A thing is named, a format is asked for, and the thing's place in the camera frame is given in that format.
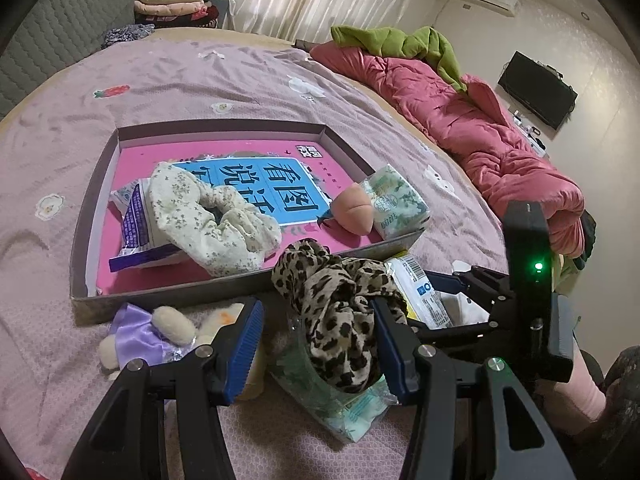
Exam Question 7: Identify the purple printed bed sheet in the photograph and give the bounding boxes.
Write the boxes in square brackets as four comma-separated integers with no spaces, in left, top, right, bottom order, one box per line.
[0,27,507,480]

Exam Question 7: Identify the purple white packet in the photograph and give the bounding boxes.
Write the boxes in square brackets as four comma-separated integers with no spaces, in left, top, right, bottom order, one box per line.
[109,180,193,274]

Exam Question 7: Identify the person's right forearm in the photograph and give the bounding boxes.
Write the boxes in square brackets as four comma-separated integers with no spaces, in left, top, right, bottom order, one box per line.
[552,345,609,436]

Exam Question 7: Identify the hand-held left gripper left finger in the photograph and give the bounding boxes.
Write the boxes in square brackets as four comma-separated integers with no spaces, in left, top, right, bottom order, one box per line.
[60,296,266,480]

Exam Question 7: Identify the black wall television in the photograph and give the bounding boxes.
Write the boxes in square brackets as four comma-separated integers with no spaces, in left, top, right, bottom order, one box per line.
[497,51,579,131]

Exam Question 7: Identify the blue patterned cloth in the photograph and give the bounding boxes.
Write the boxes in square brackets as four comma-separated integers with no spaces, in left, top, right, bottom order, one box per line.
[102,22,154,51]

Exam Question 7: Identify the peach makeup sponge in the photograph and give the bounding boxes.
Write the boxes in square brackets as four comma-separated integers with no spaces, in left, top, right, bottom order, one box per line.
[330,183,377,237]

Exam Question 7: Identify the green cloth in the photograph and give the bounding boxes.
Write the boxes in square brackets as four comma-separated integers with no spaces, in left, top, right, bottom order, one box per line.
[331,25,469,93]

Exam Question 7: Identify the pink quilt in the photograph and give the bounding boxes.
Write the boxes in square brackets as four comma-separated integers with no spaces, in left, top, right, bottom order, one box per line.
[310,42,587,257]

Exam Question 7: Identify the grey quilted headboard cover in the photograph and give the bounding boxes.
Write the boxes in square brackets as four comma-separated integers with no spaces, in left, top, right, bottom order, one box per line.
[0,0,144,122]

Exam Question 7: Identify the dark red folded clothes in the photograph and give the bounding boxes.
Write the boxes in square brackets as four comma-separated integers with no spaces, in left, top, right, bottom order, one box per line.
[135,7,222,31]

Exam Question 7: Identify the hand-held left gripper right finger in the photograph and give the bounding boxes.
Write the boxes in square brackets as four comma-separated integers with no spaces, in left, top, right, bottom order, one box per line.
[371,296,577,480]

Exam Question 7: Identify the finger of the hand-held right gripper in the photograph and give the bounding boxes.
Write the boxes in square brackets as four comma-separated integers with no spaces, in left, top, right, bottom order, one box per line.
[427,266,516,312]
[407,310,522,362]

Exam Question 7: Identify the shallow grey cardboard box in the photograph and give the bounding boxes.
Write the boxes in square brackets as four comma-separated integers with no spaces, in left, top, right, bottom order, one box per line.
[70,121,427,329]

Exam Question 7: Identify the white yellow packet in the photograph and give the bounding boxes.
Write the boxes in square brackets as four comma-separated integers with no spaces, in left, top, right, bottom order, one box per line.
[384,254,493,332]

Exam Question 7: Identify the white floral scrunchie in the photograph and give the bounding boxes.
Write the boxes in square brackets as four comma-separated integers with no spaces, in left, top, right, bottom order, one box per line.
[147,162,284,279]

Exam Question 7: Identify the teddy bear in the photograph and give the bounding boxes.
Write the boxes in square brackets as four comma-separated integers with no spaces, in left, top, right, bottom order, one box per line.
[97,299,263,402]

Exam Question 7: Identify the leopard print scrunchie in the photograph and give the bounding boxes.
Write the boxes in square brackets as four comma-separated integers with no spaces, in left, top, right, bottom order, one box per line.
[271,240,409,395]

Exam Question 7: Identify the green printed tissue pack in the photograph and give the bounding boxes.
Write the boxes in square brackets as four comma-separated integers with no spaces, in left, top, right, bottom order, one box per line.
[359,164,432,241]

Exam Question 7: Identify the pale green tissue pack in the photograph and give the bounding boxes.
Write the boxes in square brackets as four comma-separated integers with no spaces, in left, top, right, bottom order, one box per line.
[270,305,399,444]

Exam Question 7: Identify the pink folded garment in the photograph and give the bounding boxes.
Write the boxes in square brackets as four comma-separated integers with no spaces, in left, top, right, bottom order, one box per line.
[134,1,209,18]

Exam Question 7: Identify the person's patterned clothing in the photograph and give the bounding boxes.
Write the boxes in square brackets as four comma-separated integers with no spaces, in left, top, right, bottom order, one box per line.
[575,345,640,480]

